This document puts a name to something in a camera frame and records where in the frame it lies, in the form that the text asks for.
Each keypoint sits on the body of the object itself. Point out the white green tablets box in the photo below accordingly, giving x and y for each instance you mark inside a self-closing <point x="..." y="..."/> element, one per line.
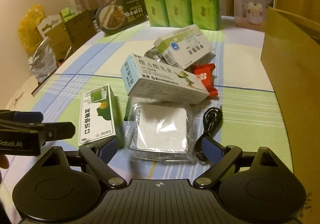
<point x="183" y="47"/>

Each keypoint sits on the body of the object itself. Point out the white item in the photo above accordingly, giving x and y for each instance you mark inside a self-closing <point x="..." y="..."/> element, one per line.
<point x="159" y="131"/>

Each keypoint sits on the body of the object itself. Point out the brown cardboard boxes stack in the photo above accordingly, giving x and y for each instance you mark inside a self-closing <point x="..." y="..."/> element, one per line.
<point x="73" y="33"/>

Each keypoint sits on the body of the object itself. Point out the red candy wrapper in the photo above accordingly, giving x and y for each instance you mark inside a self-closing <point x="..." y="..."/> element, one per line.
<point x="205" y="74"/>

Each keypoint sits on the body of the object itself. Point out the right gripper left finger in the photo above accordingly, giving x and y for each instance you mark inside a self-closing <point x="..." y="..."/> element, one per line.
<point x="98" y="157"/>

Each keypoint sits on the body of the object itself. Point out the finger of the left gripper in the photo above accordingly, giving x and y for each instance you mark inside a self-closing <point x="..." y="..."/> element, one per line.
<point x="58" y="131"/>
<point x="21" y="117"/>

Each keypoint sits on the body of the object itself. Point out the silver green foil pouch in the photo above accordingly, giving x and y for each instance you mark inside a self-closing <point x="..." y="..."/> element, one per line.
<point x="155" y="54"/>

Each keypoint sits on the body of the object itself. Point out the green white medicine box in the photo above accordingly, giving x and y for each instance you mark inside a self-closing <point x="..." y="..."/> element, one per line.
<point x="100" y="118"/>

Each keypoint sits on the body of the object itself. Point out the large cardboard box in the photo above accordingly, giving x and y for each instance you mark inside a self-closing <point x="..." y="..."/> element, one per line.
<point x="290" y="57"/>

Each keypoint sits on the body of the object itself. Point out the red handled tool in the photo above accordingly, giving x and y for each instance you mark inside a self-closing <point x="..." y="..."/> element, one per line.
<point x="68" y="54"/>

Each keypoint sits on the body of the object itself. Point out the white blue ointment box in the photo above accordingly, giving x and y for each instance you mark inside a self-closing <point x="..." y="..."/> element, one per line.
<point x="146" y="78"/>

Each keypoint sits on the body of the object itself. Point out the silver foil bag at edge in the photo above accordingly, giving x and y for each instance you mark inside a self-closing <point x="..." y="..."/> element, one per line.
<point x="43" y="62"/>

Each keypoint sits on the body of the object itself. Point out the white cardboard hanger card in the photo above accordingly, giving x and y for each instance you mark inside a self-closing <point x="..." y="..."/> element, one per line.
<point x="48" y="23"/>

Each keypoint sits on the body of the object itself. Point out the yellow plastic bag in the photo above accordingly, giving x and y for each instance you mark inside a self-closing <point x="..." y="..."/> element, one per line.
<point x="28" y="32"/>

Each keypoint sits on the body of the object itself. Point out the dark oval food tray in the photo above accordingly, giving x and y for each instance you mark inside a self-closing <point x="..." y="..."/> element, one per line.
<point x="119" y="15"/>

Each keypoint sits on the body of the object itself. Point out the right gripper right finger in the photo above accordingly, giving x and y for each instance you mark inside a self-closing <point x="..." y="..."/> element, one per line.
<point x="223" y="158"/>

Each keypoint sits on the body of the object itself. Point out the small green boxes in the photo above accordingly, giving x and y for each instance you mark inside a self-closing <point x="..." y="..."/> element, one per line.
<point x="70" y="12"/>

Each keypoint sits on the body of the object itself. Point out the person's left hand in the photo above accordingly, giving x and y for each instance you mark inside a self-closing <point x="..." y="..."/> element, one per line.
<point x="4" y="162"/>

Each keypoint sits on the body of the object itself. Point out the white humidifier box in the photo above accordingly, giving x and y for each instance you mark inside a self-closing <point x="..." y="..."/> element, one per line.
<point x="251" y="14"/>

